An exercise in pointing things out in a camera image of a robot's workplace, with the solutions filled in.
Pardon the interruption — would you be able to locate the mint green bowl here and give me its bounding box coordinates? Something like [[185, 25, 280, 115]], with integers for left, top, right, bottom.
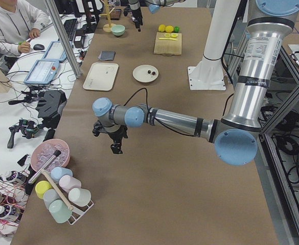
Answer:
[[111, 24, 126, 37]]

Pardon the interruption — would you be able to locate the yellow plastic cup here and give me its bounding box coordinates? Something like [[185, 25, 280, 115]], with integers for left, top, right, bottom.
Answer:
[[35, 180, 53, 199]]

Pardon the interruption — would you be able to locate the lower whole lemon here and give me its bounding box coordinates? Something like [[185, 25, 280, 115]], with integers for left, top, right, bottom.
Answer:
[[158, 24, 166, 32]]

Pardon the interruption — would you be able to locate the aluminium frame post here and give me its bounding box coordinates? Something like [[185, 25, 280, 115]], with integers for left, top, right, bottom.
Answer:
[[44, 0, 82, 79]]

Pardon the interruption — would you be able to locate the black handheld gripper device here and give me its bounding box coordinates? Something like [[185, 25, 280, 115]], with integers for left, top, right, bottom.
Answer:
[[7, 119, 43, 149]]

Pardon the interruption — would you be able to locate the metal scoop black tip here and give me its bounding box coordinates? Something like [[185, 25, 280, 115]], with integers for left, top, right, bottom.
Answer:
[[28, 150, 61, 185]]

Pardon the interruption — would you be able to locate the wooden mug tree stand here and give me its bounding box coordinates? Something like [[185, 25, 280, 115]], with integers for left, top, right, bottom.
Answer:
[[99, 0, 115, 33]]

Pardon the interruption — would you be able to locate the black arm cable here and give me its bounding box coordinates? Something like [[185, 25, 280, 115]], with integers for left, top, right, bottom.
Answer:
[[123, 88, 200, 137]]

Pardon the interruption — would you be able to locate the black keyboard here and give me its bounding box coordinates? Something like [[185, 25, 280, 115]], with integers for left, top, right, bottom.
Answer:
[[63, 18, 78, 41]]

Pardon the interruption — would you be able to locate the grey plastic cup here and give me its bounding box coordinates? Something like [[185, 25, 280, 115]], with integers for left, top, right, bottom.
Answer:
[[43, 189, 61, 209]]

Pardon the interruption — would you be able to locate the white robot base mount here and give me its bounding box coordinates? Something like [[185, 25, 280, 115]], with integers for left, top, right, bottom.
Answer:
[[188, 0, 247, 90]]

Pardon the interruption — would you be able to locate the bamboo cutting board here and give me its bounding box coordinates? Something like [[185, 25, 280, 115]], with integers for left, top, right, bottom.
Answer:
[[153, 32, 182, 56]]

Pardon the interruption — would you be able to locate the cream rabbit tray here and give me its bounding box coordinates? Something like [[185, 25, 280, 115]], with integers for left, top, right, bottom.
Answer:
[[83, 62, 119, 91]]

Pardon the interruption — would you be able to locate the black computer mouse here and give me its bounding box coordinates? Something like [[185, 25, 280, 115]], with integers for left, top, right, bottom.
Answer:
[[33, 44, 45, 51]]

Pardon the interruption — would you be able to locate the blue teach pendant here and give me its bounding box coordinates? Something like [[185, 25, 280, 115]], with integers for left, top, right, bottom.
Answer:
[[24, 59, 60, 85], [43, 41, 66, 63]]

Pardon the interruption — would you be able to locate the pink bowl with ice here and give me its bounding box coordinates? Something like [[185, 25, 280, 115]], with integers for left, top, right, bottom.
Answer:
[[31, 139, 70, 172]]

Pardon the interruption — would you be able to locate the whole lemon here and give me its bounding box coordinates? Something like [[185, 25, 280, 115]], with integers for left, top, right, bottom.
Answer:
[[165, 26, 174, 33], [158, 24, 166, 32]]

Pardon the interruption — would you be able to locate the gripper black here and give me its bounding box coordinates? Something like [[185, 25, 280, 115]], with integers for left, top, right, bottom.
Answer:
[[92, 120, 128, 154], [123, 0, 143, 32]]

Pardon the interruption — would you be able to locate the white cup rack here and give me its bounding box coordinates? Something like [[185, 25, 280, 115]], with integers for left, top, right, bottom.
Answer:
[[41, 170, 95, 226]]

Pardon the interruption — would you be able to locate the white plastic cup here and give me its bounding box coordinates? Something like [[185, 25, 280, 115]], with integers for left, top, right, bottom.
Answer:
[[68, 188, 91, 207]]

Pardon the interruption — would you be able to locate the seated person white hoodie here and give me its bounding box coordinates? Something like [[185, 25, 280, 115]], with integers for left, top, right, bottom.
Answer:
[[0, 0, 50, 64]]

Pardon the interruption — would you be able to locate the grey folded cloth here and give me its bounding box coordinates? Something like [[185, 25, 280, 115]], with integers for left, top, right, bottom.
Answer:
[[98, 51, 116, 61]]

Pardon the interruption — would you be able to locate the pink plastic cup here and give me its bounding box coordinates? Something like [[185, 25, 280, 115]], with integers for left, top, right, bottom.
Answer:
[[59, 175, 82, 193]]

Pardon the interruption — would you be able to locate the mint plastic cup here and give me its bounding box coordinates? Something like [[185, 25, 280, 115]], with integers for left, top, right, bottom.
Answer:
[[49, 200, 72, 224]]

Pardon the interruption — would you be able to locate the blue plastic cup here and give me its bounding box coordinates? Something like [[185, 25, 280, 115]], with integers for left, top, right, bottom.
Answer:
[[50, 167, 73, 183]]

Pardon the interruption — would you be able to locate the upper whole lemon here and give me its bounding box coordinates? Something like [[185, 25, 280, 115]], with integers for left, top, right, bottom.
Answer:
[[165, 26, 174, 33]]

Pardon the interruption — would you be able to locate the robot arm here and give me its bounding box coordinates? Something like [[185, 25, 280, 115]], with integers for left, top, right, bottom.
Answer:
[[93, 1, 299, 165], [123, 0, 183, 32]]

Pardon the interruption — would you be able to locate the yellow plastic knife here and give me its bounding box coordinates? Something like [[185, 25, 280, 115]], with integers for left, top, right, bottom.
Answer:
[[158, 37, 178, 41]]

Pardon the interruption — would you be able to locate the green lime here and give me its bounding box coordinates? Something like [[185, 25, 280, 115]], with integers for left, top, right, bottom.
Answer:
[[173, 26, 180, 33]]

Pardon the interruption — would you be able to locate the blue teach pendant near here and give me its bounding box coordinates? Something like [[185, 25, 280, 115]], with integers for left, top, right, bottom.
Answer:
[[24, 59, 60, 85]]

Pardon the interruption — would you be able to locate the blue teach pendant far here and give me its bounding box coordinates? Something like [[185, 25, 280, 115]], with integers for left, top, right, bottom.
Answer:
[[43, 41, 66, 63]]

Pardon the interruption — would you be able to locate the cream round plate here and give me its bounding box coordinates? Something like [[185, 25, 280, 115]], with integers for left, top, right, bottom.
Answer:
[[132, 64, 159, 83]]

